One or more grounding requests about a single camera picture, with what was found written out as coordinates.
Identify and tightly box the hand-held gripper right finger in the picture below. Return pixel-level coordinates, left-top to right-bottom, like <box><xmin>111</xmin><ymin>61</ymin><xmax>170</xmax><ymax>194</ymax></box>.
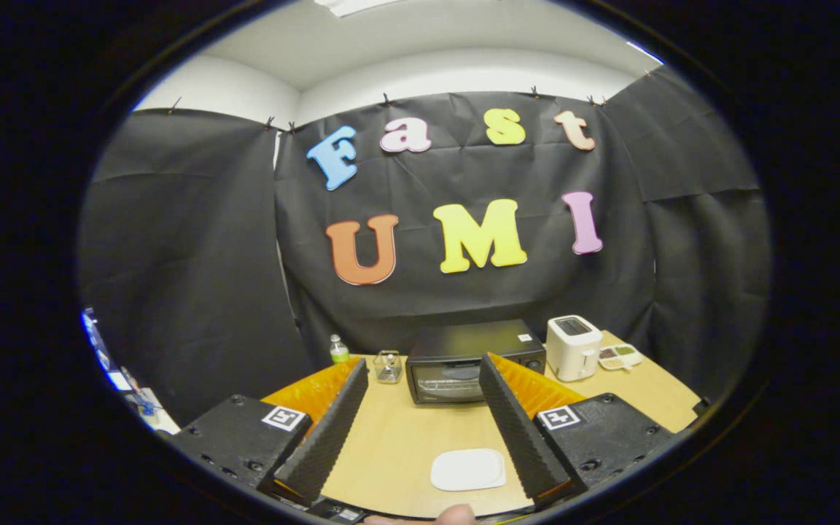
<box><xmin>479</xmin><ymin>353</ymin><xmax>683</xmax><ymax>508</ymax></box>

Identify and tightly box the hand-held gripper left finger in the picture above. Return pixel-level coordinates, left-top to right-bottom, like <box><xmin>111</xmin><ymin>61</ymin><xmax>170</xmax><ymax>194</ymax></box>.
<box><xmin>171</xmin><ymin>357</ymin><xmax>369</xmax><ymax>507</ymax></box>

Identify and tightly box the black toaster oven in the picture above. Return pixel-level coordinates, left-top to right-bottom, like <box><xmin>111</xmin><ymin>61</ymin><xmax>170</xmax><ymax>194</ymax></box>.
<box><xmin>405</xmin><ymin>319</ymin><xmax>547</xmax><ymax>405</ymax></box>

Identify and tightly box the white pop-up toaster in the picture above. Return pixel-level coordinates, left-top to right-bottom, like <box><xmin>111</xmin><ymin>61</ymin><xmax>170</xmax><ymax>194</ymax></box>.
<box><xmin>545</xmin><ymin>315</ymin><xmax>604</xmax><ymax>382</ymax></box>

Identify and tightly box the white square plate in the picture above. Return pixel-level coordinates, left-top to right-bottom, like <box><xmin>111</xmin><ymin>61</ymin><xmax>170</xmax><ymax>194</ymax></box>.
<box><xmin>430</xmin><ymin>448</ymin><xmax>507</xmax><ymax>492</ymax></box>

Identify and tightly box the small clear glass jar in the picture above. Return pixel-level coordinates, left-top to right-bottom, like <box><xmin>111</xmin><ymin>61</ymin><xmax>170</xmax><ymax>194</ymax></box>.
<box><xmin>374</xmin><ymin>350</ymin><xmax>403</xmax><ymax>384</ymax></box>

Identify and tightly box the white divided snack dish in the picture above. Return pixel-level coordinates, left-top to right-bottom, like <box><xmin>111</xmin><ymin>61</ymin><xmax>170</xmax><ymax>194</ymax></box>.
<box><xmin>598</xmin><ymin>343</ymin><xmax>643</xmax><ymax>371</ymax></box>

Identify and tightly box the black backdrop cloth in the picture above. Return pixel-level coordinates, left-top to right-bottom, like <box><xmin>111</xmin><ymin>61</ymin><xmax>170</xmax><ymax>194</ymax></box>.
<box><xmin>77</xmin><ymin>64</ymin><xmax>771</xmax><ymax>427</ymax></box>

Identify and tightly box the large ceiling light panel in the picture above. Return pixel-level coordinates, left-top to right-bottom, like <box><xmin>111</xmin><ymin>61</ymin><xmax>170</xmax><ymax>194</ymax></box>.
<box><xmin>314</xmin><ymin>0</ymin><xmax>399</xmax><ymax>17</ymax></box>

